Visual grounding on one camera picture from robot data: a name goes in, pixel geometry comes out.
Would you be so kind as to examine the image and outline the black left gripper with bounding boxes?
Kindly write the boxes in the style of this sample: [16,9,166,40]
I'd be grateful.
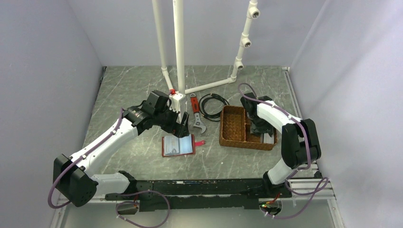
[154,104,189,138]

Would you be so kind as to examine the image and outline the red card holder wallet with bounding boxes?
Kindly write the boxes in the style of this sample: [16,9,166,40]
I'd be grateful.
[162,134,205,157]

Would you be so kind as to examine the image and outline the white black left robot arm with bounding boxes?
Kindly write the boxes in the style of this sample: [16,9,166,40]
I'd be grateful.
[48,106,190,209]

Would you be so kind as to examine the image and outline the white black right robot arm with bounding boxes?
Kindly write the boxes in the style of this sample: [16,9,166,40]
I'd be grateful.
[240,93,321,197]

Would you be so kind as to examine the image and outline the white cards stack in basket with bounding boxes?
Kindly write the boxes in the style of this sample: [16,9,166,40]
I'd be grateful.
[260,133,275,144]

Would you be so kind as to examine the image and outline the brown woven divided basket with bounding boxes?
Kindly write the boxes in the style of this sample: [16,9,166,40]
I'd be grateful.
[219,105,278,151]

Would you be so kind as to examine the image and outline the red handled adjustable wrench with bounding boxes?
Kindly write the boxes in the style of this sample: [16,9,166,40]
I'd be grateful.
[190,93,206,134]

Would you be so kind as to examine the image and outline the white PVC pipe frame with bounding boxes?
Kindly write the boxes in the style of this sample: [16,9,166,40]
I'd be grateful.
[152,0,260,121]

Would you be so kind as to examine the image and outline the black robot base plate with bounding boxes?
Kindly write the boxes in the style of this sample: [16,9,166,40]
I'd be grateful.
[105,178,292,212]

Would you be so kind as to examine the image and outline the aluminium rail frame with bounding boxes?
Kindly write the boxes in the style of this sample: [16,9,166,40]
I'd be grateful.
[50,66,345,228]

